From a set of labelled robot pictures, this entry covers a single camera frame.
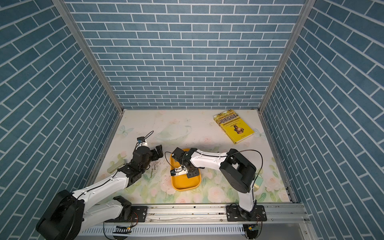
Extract yellow plastic storage tray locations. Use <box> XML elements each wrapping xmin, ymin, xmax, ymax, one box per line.
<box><xmin>171</xmin><ymin>149</ymin><xmax>202</xmax><ymax>192</ymax></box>

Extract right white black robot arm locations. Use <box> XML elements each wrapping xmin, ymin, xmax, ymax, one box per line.
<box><xmin>171</xmin><ymin>148</ymin><xmax>260</xmax><ymax>214</ymax></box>

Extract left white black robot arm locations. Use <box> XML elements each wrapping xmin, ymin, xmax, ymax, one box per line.
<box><xmin>36</xmin><ymin>145</ymin><xmax>164</xmax><ymax>240</ymax></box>

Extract yellow paperback book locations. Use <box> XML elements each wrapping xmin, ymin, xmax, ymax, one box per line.
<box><xmin>214</xmin><ymin>110</ymin><xmax>255</xmax><ymax>144</ymax></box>

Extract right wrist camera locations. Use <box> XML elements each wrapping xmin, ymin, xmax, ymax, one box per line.
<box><xmin>170</xmin><ymin>167</ymin><xmax>188</xmax><ymax>177</ymax></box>

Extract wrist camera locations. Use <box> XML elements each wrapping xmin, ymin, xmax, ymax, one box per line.
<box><xmin>170</xmin><ymin>167</ymin><xmax>188</xmax><ymax>177</ymax></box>
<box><xmin>136</xmin><ymin>137</ymin><xmax>148</xmax><ymax>148</ymax></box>

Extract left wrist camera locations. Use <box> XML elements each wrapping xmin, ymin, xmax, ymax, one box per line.
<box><xmin>136</xmin><ymin>137</ymin><xmax>148</xmax><ymax>148</ymax></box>

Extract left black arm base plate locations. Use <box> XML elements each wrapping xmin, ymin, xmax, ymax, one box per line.
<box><xmin>116</xmin><ymin>206</ymin><xmax>148</xmax><ymax>224</ymax></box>

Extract white slotted cable duct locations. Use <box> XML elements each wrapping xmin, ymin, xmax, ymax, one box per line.
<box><xmin>78</xmin><ymin>224</ymin><xmax>244</xmax><ymax>238</ymax></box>

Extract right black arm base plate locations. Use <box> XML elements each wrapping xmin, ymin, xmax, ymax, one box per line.
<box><xmin>226</xmin><ymin>204</ymin><xmax>267</xmax><ymax>222</ymax></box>

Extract aluminium mounting rail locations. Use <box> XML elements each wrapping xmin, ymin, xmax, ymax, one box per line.
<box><xmin>69</xmin><ymin>201</ymin><xmax>309</xmax><ymax>229</ymax></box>

